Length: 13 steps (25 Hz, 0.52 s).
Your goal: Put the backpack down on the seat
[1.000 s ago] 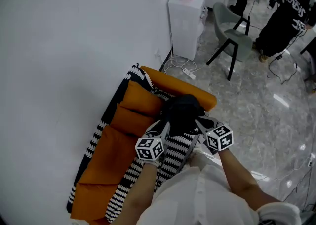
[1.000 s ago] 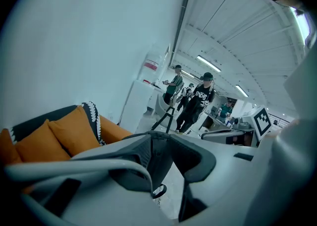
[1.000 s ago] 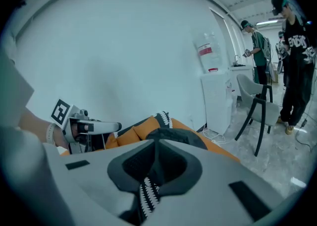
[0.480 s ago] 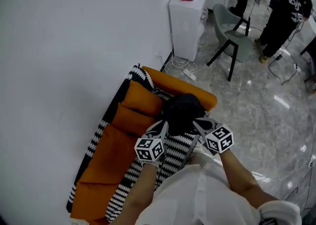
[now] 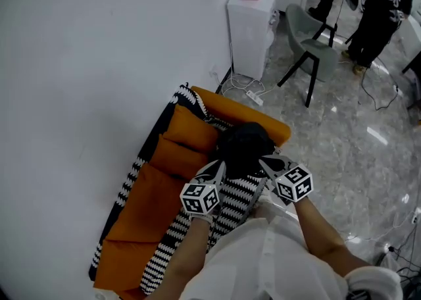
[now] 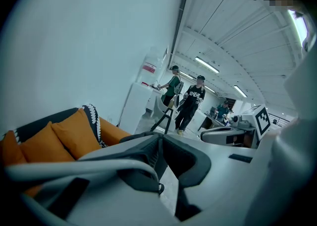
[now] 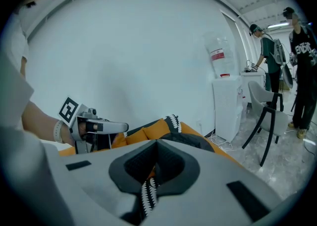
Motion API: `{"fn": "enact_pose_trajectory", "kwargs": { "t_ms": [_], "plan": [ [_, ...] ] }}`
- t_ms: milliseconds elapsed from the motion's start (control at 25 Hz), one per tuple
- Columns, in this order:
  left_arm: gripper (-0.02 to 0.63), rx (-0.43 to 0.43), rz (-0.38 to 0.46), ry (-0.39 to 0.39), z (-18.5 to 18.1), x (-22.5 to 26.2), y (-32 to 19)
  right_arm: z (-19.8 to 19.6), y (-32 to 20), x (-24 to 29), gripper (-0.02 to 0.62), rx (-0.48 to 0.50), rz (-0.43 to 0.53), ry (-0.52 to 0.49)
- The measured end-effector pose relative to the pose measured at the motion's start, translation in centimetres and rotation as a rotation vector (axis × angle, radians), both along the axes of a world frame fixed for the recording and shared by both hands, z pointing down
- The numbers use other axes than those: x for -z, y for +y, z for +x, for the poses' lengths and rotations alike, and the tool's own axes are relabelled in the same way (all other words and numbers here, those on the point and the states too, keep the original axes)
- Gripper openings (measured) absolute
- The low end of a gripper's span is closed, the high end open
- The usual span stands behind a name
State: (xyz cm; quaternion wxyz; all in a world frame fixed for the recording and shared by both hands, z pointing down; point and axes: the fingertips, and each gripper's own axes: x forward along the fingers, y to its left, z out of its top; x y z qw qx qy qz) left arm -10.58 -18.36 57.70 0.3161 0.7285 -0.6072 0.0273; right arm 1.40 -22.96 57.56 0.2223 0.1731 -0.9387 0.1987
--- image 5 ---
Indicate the person's right forearm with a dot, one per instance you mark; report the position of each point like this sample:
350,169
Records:
325,239

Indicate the person's white shirt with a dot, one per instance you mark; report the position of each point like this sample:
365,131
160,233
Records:
273,265

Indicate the grey chair black legs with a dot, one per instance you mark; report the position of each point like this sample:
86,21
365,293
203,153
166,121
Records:
312,48

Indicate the person's left forearm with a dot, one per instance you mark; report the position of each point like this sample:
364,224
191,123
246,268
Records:
184,259

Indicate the black cloth item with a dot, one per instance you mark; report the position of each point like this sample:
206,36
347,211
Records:
245,147

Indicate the orange cushion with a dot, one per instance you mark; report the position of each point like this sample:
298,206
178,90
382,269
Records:
144,219

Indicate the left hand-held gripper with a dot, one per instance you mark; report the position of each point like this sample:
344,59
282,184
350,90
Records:
199,198

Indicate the orange sofa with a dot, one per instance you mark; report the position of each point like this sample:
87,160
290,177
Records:
243,114

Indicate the white power strip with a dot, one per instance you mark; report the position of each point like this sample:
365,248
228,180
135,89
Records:
255,97

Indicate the black white patterned throw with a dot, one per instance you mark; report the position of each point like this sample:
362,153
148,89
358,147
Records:
237,200

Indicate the white water dispenser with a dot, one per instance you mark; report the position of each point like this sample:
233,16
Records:
250,35

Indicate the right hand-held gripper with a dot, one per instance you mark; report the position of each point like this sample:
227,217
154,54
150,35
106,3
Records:
294,183

